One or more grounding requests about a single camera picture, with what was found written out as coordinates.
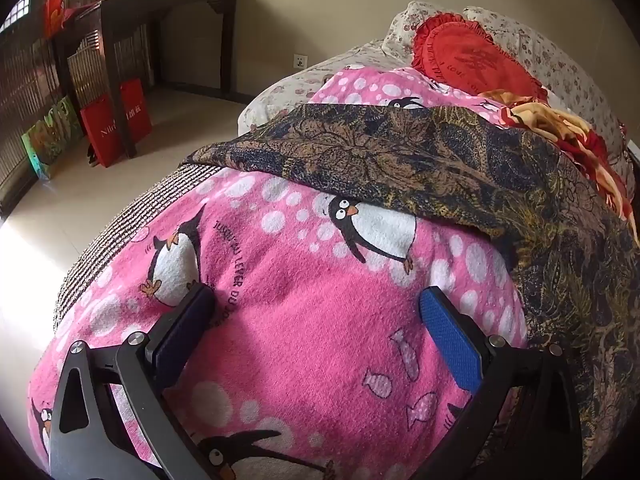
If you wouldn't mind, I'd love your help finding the dark wooden console table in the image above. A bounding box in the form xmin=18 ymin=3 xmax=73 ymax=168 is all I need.
xmin=52 ymin=0 xmax=244 ymax=158

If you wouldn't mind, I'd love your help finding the dark batik patterned garment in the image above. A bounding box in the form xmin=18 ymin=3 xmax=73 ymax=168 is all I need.
xmin=189 ymin=104 xmax=639 ymax=471

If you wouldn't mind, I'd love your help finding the white wall socket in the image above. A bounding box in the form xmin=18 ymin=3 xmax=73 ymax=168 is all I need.
xmin=293 ymin=54 xmax=308 ymax=70

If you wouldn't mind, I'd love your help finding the pink penguin fleece blanket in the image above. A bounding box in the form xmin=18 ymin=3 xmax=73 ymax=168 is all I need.
xmin=27 ymin=65 xmax=528 ymax=480

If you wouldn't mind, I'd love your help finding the red and gold blanket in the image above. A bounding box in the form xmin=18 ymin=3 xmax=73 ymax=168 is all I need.
xmin=480 ymin=89 xmax=639 ymax=245

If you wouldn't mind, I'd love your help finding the red heart-shaped cushion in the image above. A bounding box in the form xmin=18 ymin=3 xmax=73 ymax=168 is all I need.
xmin=412 ymin=13 xmax=548 ymax=102

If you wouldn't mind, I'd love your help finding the red gift bag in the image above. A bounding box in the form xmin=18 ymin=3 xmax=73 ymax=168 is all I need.
xmin=79 ymin=77 xmax=153 ymax=168

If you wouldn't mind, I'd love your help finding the floral bed sheet mattress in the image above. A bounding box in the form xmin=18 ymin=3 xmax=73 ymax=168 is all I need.
xmin=238 ymin=40 xmax=406 ymax=136

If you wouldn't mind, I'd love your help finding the floral white pillow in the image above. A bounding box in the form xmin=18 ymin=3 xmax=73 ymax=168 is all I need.
xmin=382 ymin=1 xmax=628 ymax=165

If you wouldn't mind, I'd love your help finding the green colourful gift bag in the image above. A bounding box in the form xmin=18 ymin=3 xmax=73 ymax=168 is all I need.
xmin=21 ymin=96 xmax=82 ymax=181

